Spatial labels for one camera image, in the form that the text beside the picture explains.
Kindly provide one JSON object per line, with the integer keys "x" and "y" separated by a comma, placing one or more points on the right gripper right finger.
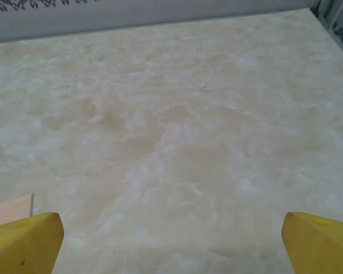
{"x": 323, "y": 248}

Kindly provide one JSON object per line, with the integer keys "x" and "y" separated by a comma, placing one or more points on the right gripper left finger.
{"x": 23, "y": 245}

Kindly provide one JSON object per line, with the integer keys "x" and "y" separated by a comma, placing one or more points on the peach paper envelope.
{"x": 8, "y": 209}

